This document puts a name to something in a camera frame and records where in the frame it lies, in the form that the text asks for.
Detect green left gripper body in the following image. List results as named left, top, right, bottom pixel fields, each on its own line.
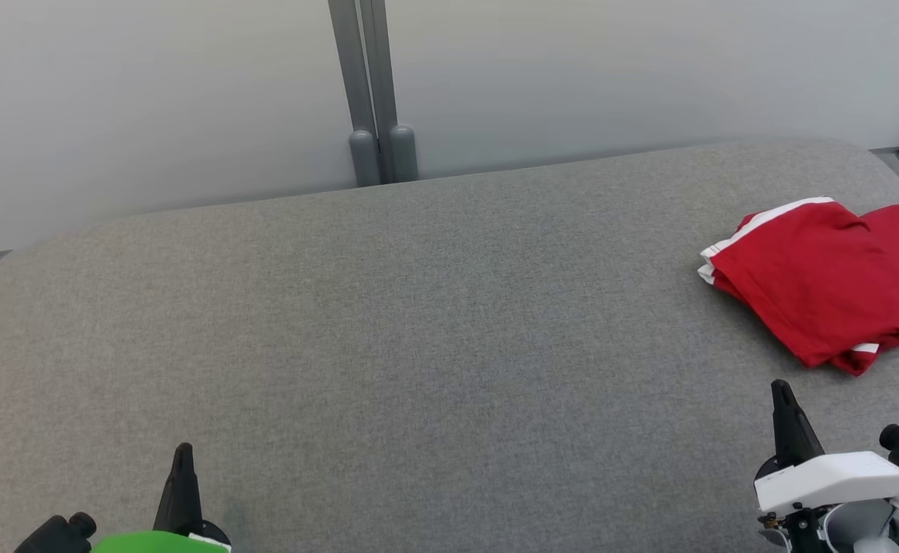
left=90, top=521, right=232, bottom=553

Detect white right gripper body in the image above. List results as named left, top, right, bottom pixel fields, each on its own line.
left=753, top=452, right=899, bottom=553

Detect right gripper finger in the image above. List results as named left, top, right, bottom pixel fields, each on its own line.
left=771, top=379, right=826, bottom=468

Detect grey fabric sofa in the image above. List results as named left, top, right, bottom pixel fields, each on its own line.
left=0, top=137, right=899, bottom=553

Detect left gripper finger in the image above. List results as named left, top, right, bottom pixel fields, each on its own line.
left=153, top=442, right=204, bottom=536

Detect red basketball jersey white trim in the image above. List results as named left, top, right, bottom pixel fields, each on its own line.
left=698, top=197, right=899, bottom=378

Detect grey metal wall post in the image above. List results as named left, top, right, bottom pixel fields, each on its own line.
left=328, top=0, right=382, bottom=188
left=359, top=0, right=420, bottom=184

